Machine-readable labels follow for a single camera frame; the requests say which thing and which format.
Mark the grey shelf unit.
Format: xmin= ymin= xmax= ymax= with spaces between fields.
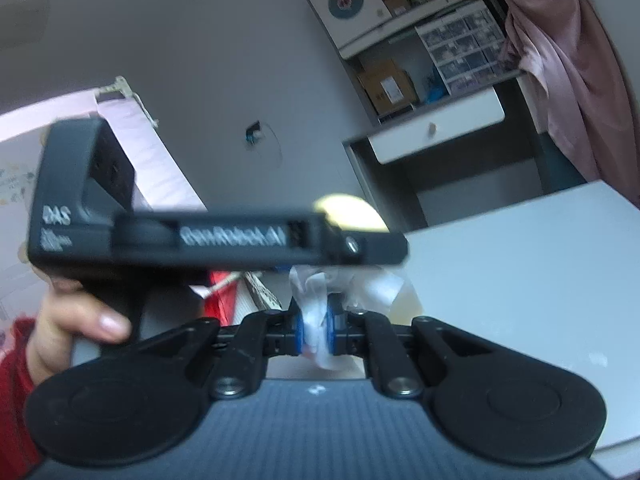
xmin=299 ymin=0 xmax=547 ymax=234

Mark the white drawer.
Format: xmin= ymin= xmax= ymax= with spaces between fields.
xmin=367 ymin=85 xmax=506 ymax=165

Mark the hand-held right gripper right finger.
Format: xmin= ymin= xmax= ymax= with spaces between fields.
xmin=326 ymin=292 xmax=502 ymax=401

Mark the red packet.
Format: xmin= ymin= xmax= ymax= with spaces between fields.
xmin=206 ymin=270 xmax=247 ymax=328

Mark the white metal bracket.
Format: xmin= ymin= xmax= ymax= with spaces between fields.
xmin=96 ymin=75 xmax=161 ymax=129

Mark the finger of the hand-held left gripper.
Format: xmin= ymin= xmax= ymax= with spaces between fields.
xmin=326 ymin=226 xmax=409 ymax=266

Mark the pale yellow round object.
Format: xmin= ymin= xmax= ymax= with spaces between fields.
xmin=312 ymin=193 xmax=392 ymax=234

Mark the pink curtain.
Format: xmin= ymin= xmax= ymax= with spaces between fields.
xmin=496 ymin=0 xmax=640 ymax=207

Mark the person's left hand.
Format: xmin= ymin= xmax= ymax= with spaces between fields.
xmin=26 ymin=266 xmax=133 ymax=387

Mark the white box with round print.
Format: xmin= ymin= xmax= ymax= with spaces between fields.
xmin=303 ymin=0 xmax=394 ymax=47

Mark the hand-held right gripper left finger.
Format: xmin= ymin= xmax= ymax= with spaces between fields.
xmin=132 ymin=292 xmax=306 ymax=401

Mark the clear small-drawer organizer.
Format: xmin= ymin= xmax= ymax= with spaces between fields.
xmin=415 ymin=0 xmax=522 ymax=96

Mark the white tissue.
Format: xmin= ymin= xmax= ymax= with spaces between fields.
xmin=289 ymin=266 xmax=352 ymax=370

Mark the blue item on shelf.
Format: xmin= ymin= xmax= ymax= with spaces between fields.
xmin=424 ymin=77 xmax=447 ymax=104

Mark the large cardboard box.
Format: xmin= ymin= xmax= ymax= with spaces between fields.
xmin=357 ymin=58 xmax=419 ymax=117

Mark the person's left forearm red sleeve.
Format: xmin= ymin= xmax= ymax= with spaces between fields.
xmin=0 ymin=316 xmax=47 ymax=472

